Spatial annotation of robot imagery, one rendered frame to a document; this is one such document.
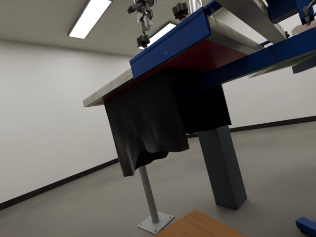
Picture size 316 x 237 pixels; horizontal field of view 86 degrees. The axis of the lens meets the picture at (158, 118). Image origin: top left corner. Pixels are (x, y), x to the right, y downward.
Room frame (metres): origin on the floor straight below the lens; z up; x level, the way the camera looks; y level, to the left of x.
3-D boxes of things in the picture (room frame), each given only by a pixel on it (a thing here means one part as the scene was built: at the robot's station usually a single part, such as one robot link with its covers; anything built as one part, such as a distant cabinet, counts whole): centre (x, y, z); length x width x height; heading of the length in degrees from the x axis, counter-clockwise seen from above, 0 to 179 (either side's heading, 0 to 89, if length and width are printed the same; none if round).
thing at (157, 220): (1.36, 0.22, 0.48); 0.22 x 0.22 x 0.96; 46
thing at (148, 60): (0.51, -0.08, 0.98); 0.30 x 0.05 x 0.07; 46
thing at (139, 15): (1.11, -0.08, 1.50); 0.09 x 0.08 x 0.12; 130
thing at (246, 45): (0.88, -0.10, 0.97); 0.79 x 0.58 x 0.04; 46
